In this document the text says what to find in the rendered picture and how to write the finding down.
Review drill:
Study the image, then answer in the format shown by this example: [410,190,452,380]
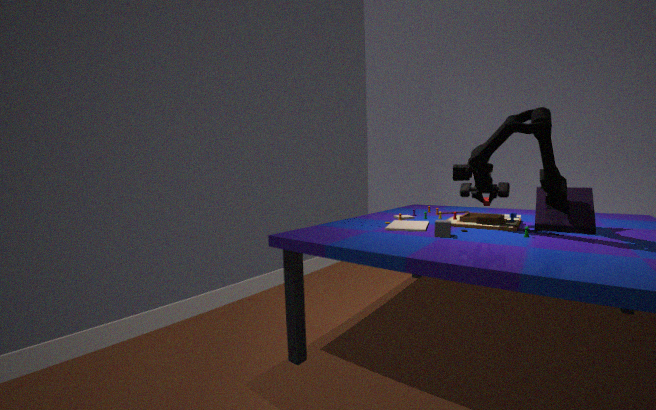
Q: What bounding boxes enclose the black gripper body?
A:
[460,178,510,197]

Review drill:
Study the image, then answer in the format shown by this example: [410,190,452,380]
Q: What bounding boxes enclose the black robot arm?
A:
[453,107,567,209]

